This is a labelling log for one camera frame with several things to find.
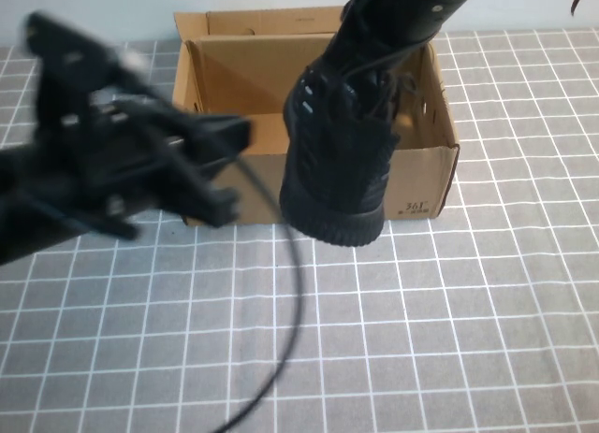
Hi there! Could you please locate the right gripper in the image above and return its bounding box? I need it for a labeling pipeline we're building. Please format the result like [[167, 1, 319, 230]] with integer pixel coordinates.
[[343, 0, 486, 49]]

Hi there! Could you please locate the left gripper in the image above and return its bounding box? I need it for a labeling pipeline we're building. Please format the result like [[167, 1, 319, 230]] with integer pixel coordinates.
[[35, 72, 256, 241]]

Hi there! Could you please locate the black knit sneaker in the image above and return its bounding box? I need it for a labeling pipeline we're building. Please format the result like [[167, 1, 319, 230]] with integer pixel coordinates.
[[279, 28, 402, 250]]

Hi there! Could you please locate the brown cardboard shoe box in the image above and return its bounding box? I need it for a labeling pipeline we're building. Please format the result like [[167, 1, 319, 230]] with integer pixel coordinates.
[[162, 7, 460, 227]]

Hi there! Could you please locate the grey white-grid tablecloth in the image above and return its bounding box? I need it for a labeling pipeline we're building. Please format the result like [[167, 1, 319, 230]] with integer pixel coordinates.
[[0, 28, 599, 433]]

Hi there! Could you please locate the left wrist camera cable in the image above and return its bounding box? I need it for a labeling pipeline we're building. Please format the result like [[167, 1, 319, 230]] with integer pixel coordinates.
[[219, 154, 308, 433]]

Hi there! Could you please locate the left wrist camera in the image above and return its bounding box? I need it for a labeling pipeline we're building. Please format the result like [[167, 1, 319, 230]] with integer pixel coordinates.
[[22, 11, 155, 100]]

